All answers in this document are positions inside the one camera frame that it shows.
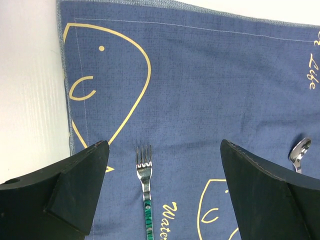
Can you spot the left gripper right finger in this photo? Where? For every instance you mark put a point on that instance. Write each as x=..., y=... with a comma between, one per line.
x=270, y=202

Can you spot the blue cloth placemat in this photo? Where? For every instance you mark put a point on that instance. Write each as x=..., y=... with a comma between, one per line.
x=181, y=79

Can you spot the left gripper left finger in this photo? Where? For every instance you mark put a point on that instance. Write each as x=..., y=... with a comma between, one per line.
x=57, y=202

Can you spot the fork with green handle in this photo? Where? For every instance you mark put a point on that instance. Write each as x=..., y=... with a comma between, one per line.
x=144, y=172

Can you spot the spoon with green handle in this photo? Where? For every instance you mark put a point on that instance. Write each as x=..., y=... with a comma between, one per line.
x=297, y=153

